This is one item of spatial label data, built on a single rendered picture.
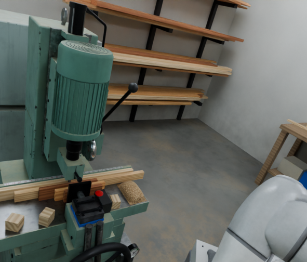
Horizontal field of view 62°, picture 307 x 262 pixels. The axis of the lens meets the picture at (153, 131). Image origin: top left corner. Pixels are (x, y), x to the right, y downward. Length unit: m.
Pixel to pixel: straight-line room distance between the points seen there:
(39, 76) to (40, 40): 0.13
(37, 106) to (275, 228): 0.92
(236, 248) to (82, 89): 0.61
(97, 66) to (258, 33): 3.76
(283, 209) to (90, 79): 0.63
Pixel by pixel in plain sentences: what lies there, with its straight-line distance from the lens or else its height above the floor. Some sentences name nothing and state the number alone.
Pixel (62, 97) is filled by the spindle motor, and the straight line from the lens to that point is 0.88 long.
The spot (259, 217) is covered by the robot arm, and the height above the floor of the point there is 1.34.
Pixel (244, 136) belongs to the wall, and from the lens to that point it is 4.39.
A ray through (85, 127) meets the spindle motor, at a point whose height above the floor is 1.25.
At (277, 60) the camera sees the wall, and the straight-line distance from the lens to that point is 4.17.
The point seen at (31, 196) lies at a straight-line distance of 1.12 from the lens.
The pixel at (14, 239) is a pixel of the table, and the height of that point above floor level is 0.88.
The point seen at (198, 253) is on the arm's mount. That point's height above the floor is 0.70.
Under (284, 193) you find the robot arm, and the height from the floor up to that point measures 1.39.
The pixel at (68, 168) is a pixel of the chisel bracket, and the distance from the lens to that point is 1.02.
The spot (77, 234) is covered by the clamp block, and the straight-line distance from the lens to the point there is 0.96.
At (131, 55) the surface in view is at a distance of 3.14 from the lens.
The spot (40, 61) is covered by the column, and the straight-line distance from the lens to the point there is 1.06.
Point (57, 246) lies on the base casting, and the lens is 1.13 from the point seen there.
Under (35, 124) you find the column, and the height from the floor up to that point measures 1.13.
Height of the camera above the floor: 1.67
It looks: 25 degrees down
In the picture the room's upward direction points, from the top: 16 degrees clockwise
